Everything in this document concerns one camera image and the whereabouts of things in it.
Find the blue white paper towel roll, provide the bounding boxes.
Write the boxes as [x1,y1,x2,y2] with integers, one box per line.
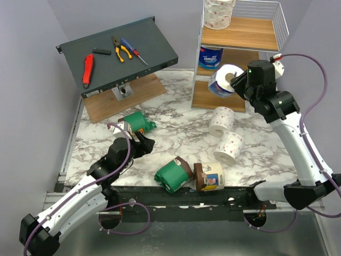
[208,64,244,98]

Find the green wrapped roll near left arm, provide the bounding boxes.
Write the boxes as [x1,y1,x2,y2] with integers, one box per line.
[118,111,157,134]

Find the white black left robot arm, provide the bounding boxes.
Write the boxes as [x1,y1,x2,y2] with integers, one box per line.
[19,132,155,255]

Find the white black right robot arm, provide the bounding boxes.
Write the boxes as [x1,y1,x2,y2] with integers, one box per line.
[231,57,340,210]

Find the floral paper roll on shelf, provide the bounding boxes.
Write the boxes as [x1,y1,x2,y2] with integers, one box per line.
[203,0,236,30]

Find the green brown wrapped roll front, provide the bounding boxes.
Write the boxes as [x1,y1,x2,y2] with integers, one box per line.
[154,156,194,194]

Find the floral paper roll upper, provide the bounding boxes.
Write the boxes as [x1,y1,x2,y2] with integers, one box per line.
[208,107,235,138]

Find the wooden board under chassis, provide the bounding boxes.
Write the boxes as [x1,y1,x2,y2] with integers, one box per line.
[83,74,166,124]

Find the floral paper roll lower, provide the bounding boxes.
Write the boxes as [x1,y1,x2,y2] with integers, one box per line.
[213,132,245,166]

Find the cream cartoon wrapped roll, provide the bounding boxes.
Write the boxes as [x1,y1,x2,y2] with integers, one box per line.
[193,162,225,192]

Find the dark grey rack server chassis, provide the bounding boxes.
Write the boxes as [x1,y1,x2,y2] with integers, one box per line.
[56,17,178,99]

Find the red utility knife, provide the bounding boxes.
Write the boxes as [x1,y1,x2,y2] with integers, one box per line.
[82,54,94,89]

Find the black bit holder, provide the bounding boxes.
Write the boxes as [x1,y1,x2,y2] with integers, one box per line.
[92,48,111,55]

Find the blue red screwdriver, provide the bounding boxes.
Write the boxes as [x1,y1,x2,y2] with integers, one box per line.
[120,38,148,65]

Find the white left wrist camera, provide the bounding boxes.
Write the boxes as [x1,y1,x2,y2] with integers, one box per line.
[112,121,132,139]

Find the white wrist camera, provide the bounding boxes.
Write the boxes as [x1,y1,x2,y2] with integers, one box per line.
[112,121,132,139]
[269,53,285,79]

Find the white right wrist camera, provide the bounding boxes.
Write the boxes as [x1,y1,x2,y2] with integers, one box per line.
[269,53,285,79]

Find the white wire wooden shelf rack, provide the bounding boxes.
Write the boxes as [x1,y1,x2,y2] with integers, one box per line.
[191,1,289,112]

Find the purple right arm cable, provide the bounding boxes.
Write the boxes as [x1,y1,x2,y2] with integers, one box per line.
[247,53,341,233]

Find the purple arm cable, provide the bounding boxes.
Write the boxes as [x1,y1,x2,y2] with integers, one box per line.
[247,53,341,233]
[22,123,150,256]

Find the yellow handled pliers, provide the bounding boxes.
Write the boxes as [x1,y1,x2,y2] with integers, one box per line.
[111,36,133,63]

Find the aluminium extrusion rail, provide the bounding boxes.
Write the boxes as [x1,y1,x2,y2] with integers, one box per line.
[41,190,326,215]

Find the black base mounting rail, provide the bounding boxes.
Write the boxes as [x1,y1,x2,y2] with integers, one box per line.
[99,186,276,222]

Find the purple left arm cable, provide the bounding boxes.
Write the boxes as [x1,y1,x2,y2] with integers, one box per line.
[22,123,150,256]

